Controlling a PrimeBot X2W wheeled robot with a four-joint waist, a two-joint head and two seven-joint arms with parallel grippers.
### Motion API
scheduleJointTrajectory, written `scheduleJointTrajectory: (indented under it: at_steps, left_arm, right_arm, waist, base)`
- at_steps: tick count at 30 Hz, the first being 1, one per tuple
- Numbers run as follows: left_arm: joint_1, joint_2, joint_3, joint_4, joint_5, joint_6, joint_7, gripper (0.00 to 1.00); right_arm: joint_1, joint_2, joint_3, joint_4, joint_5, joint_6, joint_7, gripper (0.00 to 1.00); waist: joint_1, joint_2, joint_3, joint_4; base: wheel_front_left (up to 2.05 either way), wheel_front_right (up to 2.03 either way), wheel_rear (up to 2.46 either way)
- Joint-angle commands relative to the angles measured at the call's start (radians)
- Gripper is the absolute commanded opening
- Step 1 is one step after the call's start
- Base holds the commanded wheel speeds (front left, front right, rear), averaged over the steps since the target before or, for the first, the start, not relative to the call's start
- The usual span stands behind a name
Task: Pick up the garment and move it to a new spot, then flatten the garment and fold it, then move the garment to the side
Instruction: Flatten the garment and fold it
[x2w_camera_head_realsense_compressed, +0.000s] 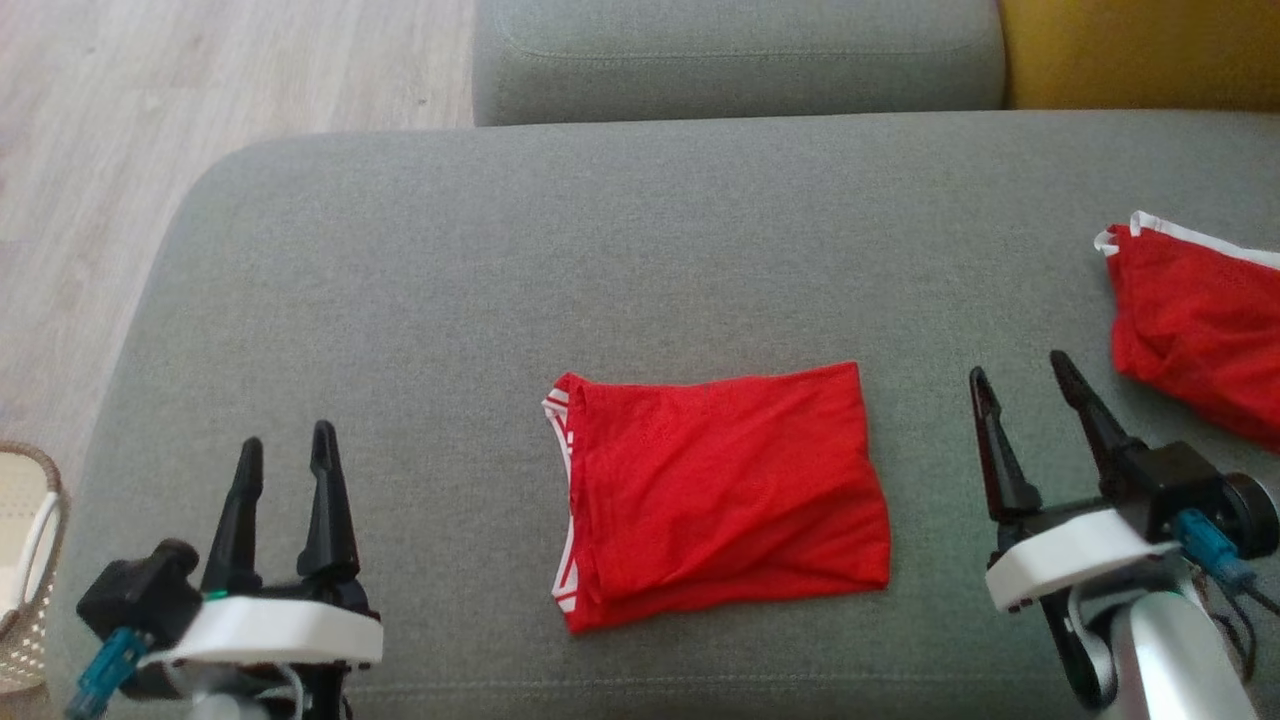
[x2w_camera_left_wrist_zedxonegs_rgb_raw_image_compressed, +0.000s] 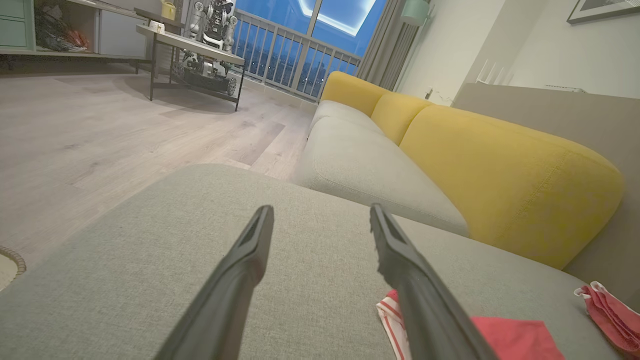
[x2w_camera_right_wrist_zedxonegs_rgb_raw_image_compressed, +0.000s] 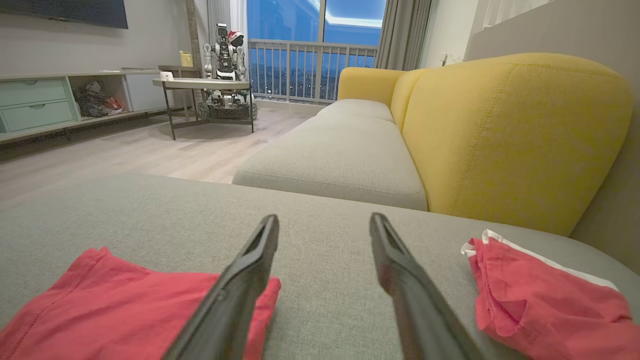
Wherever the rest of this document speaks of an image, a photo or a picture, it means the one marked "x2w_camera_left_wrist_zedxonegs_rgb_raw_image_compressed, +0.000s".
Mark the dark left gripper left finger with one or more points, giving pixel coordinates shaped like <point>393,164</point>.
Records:
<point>225,300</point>

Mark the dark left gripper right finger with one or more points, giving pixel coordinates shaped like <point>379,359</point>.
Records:
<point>425,310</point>

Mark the red Bulls 23 jersey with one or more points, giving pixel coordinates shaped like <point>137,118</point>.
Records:
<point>520,340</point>

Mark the red shorts with white stripe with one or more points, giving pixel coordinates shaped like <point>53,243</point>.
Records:
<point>615,315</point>

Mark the large grey sofa chaise cushion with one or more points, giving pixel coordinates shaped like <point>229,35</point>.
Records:
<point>125,280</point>

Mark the grey sofa seat cushion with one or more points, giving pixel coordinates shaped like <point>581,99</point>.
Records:
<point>370,170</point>
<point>340,111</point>

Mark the yellow sofa back cushion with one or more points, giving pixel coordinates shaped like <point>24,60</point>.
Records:
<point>397,115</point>
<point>350,90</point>
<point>510,185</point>

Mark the cream woven laundry basket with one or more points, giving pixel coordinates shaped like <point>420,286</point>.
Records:
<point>7,267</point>

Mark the white slatted rack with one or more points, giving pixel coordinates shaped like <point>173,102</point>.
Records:
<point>492,72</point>

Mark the white balcony railing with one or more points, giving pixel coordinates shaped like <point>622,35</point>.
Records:
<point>290,60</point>

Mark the beige sofa back panel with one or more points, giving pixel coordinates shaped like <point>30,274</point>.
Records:
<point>600,125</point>

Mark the dark metal side table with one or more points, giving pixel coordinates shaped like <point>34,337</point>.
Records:
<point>190,45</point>

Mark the grey curtain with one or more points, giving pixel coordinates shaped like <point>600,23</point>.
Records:
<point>387,50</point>

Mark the grey wheeled robot model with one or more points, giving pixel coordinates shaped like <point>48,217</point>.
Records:
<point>210,30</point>

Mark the white and green low cabinet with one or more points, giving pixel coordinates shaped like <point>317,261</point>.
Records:
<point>120,35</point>

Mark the yellow container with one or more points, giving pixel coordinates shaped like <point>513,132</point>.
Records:
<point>168,10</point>

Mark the glass balcony window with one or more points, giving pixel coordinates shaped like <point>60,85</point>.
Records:
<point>345,25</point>

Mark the pale green lamp shade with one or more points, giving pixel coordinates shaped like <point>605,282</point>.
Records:
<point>415,11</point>

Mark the black framed monochrome picture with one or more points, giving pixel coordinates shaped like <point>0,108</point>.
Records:
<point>605,7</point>

